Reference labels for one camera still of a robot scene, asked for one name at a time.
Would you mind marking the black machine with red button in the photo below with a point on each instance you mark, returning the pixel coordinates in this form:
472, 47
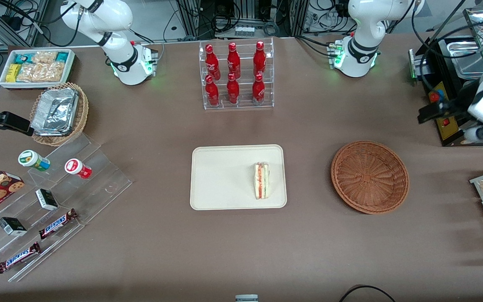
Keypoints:
447, 130

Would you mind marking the triangular sandwich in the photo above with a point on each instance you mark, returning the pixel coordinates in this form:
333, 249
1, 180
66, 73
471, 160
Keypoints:
261, 180

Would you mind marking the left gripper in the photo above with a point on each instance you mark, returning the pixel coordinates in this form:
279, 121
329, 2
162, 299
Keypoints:
453, 106

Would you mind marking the clear acrylic bottle rack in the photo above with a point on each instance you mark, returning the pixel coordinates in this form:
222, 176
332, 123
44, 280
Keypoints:
245, 105

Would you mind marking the yellow snack packet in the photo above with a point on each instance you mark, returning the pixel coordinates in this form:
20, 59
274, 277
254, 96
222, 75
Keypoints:
13, 73

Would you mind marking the round brown wicker basket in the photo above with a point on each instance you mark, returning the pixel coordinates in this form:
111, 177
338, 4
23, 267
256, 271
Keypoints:
369, 178

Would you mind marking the cream rectangular tray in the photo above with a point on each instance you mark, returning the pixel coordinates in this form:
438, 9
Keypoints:
224, 178

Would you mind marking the stack of foil containers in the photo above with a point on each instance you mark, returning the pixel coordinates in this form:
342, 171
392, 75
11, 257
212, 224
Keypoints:
55, 111

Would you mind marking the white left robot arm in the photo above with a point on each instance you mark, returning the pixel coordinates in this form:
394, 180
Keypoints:
361, 25

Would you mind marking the light wicker basket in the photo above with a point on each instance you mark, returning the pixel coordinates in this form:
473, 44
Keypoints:
83, 113

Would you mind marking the clear acrylic stepped stand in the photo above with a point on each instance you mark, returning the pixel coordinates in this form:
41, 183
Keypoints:
99, 176

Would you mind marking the small black box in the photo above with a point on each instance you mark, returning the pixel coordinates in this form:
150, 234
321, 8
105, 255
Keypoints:
12, 226
46, 199

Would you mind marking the teal snack packet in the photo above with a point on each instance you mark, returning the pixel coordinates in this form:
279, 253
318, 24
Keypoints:
62, 57
24, 58

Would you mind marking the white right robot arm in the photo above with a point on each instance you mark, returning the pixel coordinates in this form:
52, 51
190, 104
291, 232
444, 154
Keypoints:
124, 63

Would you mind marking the white power strip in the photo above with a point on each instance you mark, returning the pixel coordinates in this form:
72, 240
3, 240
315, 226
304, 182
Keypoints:
245, 31

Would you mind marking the red lidded cup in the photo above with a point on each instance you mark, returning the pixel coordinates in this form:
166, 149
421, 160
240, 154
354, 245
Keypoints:
76, 167

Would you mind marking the green lidded cup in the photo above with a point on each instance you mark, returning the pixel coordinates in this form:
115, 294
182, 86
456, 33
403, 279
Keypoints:
32, 159

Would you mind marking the large clear cracker bag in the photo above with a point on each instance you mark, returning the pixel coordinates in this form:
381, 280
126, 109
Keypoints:
42, 72

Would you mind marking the white rectangular snack bin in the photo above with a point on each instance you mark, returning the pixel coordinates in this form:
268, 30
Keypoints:
4, 84

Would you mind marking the red cola bottle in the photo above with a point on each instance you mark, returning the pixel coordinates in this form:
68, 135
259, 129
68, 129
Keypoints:
212, 93
259, 61
233, 91
233, 62
258, 90
211, 63

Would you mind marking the small clear cracker bag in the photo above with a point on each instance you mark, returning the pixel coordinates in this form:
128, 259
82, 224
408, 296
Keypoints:
45, 57

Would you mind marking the steel tray in machine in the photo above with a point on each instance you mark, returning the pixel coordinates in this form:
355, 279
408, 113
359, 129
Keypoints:
466, 61

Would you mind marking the snickers bar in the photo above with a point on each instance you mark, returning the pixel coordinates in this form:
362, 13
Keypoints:
57, 224
18, 258

